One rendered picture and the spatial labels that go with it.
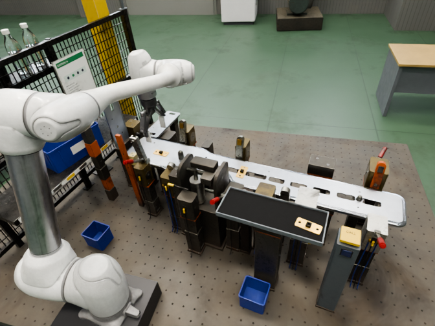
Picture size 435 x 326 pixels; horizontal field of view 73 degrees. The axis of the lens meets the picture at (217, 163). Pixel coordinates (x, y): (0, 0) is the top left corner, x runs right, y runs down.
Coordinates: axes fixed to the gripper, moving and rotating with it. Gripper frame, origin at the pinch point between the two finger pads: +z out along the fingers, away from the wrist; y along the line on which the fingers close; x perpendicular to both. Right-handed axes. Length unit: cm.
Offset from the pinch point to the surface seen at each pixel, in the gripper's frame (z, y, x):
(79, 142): 1.5, -18.5, 35.4
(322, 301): 39, -37, -93
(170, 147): 13.5, 6.7, -2.0
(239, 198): -2, -31, -57
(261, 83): 113, 301, 31
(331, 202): 14, -5, -89
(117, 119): -1.4, 3.0, 26.7
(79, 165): 10.6, -25.9, 32.7
